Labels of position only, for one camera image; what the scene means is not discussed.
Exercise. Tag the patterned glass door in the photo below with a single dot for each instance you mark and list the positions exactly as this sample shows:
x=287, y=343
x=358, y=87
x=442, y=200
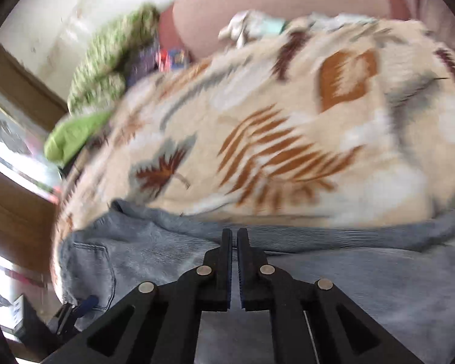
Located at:
x=7, y=132

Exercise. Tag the green patterned quilt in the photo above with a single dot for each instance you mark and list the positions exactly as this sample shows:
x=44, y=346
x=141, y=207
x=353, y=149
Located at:
x=106, y=57

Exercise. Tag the leaf-printed beige blanket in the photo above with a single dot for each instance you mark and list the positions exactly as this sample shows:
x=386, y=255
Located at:
x=288, y=121

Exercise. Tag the pink sofa backrest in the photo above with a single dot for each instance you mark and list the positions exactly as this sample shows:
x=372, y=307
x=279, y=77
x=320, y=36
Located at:
x=288, y=3

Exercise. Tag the colourful printed box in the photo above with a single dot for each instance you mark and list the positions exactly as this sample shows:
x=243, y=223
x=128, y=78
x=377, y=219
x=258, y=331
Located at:
x=172, y=60

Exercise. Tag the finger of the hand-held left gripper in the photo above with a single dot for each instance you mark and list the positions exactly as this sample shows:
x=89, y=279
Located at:
x=86, y=304

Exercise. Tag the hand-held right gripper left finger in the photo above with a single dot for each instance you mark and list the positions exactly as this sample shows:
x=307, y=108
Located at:
x=226, y=273

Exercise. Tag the white glove with teal cuff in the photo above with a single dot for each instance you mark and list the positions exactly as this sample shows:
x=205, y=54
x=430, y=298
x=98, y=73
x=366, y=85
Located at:
x=239, y=26

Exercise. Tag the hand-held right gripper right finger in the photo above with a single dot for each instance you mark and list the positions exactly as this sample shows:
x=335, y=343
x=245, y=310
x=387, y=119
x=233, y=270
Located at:
x=242, y=273

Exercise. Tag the dark box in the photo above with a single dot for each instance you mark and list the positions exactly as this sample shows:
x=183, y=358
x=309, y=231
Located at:
x=28, y=318

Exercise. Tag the grey-blue denim pants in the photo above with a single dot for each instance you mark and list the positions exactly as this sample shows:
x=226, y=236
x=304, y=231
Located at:
x=155, y=242

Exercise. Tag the plain green pillow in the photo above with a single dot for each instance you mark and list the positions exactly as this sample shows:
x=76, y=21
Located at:
x=72, y=132

